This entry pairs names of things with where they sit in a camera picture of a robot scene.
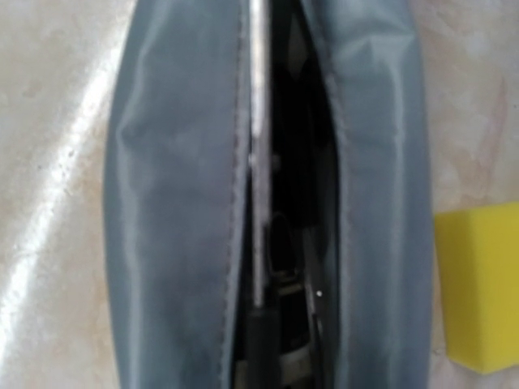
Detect yellow sponge block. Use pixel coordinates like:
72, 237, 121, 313
435, 203, 518, 374

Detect grey zipper pouch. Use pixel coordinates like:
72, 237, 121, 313
104, 1, 433, 388

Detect black handled scissors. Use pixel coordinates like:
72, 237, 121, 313
247, 0, 281, 388

